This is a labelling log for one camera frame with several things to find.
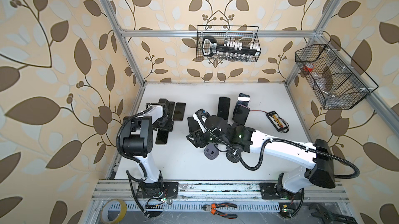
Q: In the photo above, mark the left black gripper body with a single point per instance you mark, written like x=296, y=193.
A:
x=163, y=124

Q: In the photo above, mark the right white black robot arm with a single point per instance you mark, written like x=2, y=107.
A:
x=316, y=164

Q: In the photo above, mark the right wire basket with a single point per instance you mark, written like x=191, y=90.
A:
x=339, y=81

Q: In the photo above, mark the red-edged black phone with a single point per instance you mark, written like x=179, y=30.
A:
x=241, y=114

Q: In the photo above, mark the front right grey phone stand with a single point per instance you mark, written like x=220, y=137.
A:
x=234, y=158

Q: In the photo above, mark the back wire basket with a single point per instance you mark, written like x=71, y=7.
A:
x=247, y=35

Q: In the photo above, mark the yellow tape roll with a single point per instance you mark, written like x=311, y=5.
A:
x=113, y=211

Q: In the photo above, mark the grey phone stand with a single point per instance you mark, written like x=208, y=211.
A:
x=211, y=151
x=234, y=158

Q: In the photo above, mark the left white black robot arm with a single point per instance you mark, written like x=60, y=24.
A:
x=135, y=141

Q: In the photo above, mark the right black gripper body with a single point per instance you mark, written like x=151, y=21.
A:
x=205, y=137

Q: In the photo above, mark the black connector board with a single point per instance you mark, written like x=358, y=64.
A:
x=279, y=123

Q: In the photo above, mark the black socket tool set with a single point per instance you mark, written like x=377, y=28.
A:
x=210, y=47

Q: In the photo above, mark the wire basket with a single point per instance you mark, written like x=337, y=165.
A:
x=339, y=81
x=247, y=35

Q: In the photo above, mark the black adjustable wrench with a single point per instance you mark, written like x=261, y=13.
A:
x=328, y=217

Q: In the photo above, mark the front left grey phone stand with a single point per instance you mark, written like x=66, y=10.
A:
x=211, y=151

